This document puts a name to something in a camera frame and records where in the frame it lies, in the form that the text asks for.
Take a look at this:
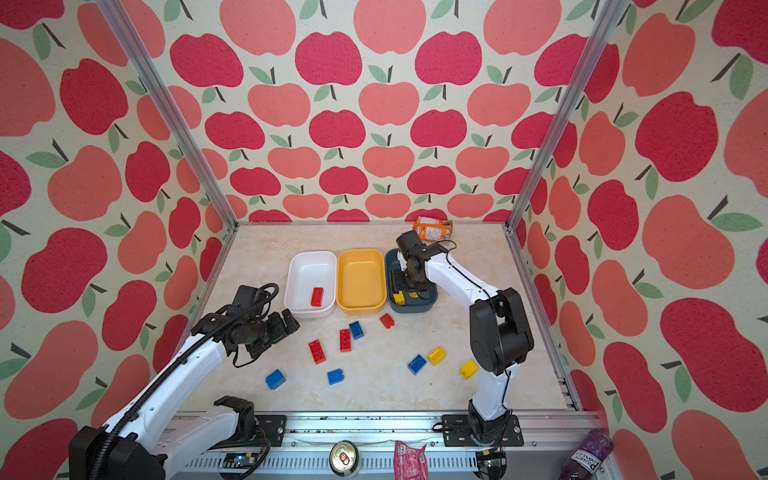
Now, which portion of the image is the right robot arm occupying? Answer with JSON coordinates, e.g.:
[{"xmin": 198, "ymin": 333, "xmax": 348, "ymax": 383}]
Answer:
[{"xmin": 397, "ymin": 230, "xmax": 534, "ymax": 446}]

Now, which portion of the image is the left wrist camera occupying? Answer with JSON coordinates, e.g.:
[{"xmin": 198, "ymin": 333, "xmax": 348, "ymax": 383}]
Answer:
[{"xmin": 232, "ymin": 285, "xmax": 260, "ymax": 309}]

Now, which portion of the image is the small red lego brick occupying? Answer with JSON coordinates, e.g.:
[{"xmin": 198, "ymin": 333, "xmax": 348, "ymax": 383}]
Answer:
[{"xmin": 380, "ymin": 314, "xmax": 395, "ymax": 329}]

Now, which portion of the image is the left aluminium frame post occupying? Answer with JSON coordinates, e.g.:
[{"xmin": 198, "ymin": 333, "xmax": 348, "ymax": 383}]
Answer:
[{"xmin": 96, "ymin": 1, "xmax": 238, "ymax": 232}]

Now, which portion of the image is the blue lego beside red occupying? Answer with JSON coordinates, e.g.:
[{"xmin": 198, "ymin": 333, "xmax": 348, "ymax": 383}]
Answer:
[{"xmin": 349, "ymin": 321, "xmax": 364, "ymax": 339}]

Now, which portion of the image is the front aluminium rail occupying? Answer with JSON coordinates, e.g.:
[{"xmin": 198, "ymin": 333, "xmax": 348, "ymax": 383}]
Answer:
[{"xmin": 165, "ymin": 410, "xmax": 606, "ymax": 479}]

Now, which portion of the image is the white plastic container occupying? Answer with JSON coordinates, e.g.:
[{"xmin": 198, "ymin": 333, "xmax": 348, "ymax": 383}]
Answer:
[{"xmin": 284, "ymin": 251, "xmax": 337, "ymax": 320}]

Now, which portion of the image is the dark teal plastic container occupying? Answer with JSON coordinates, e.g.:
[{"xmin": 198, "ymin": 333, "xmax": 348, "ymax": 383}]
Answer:
[{"xmin": 385, "ymin": 249, "xmax": 438, "ymax": 314}]

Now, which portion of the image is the blue lego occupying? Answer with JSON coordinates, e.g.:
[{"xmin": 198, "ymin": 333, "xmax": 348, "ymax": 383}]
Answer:
[
  {"xmin": 265, "ymin": 369, "xmax": 286, "ymax": 390},
  {"xmin": 327, "ymin": 368, "xmax": 345, "ymax": 385},
  {"xmin": 407, "ymin": 355, "xmax": 426, "ymax": 375},
  {"xmin": 349, "ymin": 321, "xmax": 364, "ymax": 339}
]

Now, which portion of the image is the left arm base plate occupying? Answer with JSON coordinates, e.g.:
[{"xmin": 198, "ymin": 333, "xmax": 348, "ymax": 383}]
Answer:
[{"xmin": 242, "ymin": 413, "xmax": 287, "ymax": 447}]

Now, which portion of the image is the red lego brick upright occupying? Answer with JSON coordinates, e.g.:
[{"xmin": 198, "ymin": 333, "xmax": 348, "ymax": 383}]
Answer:
[{"xmin": 339, "ymin": 329, "xmax": 352, "ymax": 353}]

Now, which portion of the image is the purple plastic bottle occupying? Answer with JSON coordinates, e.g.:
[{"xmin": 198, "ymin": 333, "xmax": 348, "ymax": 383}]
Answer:
[{"xmin": 559, "ymin": 429, "xmax": 614, "ymax": 480}]

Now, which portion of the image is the pink snack wrapper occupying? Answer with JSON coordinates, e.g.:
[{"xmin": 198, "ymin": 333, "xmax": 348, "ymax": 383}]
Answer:
[{"xmin": 393, "ymin": 441, "xmax": 429, "ymax": 480}]

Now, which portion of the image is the red lego brick tilted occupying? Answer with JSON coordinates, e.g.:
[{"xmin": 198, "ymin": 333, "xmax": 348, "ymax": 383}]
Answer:
[{"xmin": 308, "ymin": 340, "xmax": 326, "ymax": 365}]

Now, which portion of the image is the yellow plastic container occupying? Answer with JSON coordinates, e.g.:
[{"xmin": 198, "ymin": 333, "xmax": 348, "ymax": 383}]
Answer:
[{"xmin": 337, "ymin": 249, "xmax": 387, "ymax": 315}]

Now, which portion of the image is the right aluminium frame post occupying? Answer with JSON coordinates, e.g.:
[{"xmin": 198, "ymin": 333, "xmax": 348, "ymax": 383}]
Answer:
[{"xmin": 504, "ymin": 0, "xmax": 629, "ymax": 236}]

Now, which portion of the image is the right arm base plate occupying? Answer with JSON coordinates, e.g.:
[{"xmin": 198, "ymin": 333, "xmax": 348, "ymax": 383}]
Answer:
[{"xmin": 433, "ymin": 414, "xmax": 525, "ymax": 448}]

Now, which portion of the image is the aluminium frame post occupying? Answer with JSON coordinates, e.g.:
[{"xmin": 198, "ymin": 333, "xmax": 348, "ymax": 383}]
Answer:
[
  {"xmin": 96, "ymin": 1, "xmax": 238, "ymax": 232},
  {"xmin": 504, "ymin": 0, "xmax": 629, "ymax": 236}
]

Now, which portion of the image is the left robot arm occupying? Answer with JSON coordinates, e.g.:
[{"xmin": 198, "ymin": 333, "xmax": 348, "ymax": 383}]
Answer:
[{"xmin": 68, "ymin": 283, "xmax": 300, "ymax": 479}]

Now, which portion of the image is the green circuit board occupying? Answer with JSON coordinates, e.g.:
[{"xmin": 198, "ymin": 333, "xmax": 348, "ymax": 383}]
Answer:
[{"xmin": 221, "ymin": 452, "xmax": 257, "ymax": 470}]

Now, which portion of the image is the orange snack packet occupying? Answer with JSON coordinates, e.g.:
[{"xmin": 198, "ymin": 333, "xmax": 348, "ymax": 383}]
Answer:
[{"xmin": 413, "ymin": 216, "xmax": 453, "ymax": 242}]

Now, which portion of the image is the metal drink can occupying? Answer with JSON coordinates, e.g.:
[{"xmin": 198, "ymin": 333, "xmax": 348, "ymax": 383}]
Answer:
[{"xmin": 329, "ymin": 440, "xmax": 361, "ymax": 477}]

